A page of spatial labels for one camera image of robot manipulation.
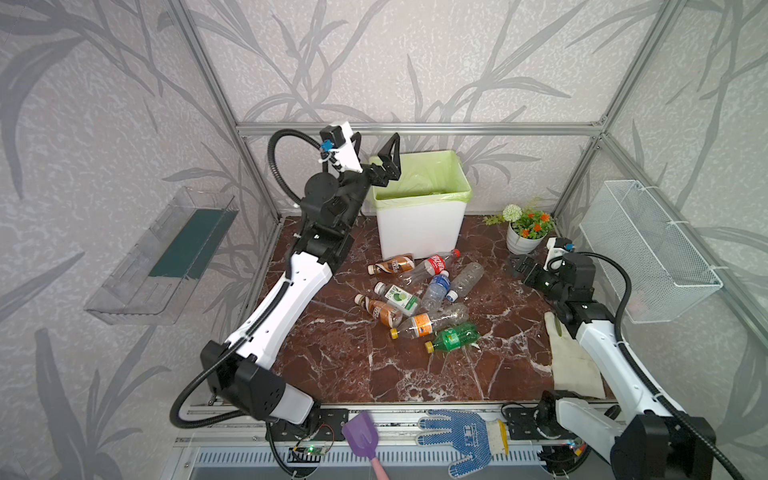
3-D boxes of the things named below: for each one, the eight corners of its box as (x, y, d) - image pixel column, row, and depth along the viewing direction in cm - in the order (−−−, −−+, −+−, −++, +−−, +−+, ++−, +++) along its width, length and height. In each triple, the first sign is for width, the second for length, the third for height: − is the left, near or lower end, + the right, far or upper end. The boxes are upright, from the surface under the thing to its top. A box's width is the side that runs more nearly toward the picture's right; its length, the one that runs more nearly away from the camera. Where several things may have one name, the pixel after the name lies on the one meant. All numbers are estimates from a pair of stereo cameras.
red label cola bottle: (405, 290, 100) (405, 282, 96) (397, 277, 104) (397, 268, 99) (463, 266, 106) (466, 257, 102) (455, 254, 110) (457, 245, 106)
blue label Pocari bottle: (418, 308, 96) (419, 300, 92) (437, 273, 105) (438, 264, 100) (435, 316, 94) (437, 308, 90) (453, 280, 103) (455, 271, 99)
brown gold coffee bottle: (369, 277, 104) (367, 267, 99) (370, 266, 108) (368, 255, 103) (415, 277, 104) (415, 267, 99) (414, 266, 108) (415, 255, 103)
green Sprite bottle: (430, 361, 86) (431, 354, 81) (423, 345, 89) (424, 337, 84) (477, 342, 89) (481, 334, 85) (469, 327, 92) (472, 319, 88)
